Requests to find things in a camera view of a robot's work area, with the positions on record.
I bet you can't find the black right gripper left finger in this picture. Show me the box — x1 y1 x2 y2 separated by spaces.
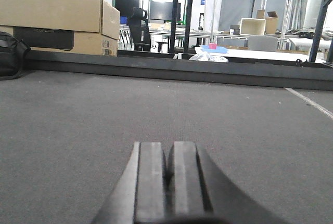
92 142 166 223

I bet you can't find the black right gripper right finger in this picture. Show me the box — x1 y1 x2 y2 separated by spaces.
169 141 286 223

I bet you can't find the pink block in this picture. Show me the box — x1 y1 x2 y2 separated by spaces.
209 43 217 49

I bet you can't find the crumpled plastic bag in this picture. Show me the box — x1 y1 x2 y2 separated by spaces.
189 52 229 63

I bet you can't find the blue shallow tray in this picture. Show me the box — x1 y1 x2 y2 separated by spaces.
200 45 228 54

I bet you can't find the grey chair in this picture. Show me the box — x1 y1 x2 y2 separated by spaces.
247 35 278 51

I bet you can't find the black office chair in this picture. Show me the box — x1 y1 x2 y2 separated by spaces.
127 7 151 52

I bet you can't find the white plastic crate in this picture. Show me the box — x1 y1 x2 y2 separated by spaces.
239 18 266 35

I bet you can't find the large cardboard box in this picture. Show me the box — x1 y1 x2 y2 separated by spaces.
1 0 120 56

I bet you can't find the small open cardboard box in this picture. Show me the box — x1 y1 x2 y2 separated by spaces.
256 10 278 34

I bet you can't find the black monitor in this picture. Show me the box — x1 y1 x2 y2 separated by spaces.
115 0 139 17

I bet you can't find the black fabric bag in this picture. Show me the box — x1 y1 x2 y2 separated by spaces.
1 32 31 81

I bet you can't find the black conveyor side rail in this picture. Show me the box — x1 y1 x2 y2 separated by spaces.
23 50 332 91

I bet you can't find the black vertical post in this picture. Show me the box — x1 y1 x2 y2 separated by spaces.
183 0 193 54
168 0 178 54

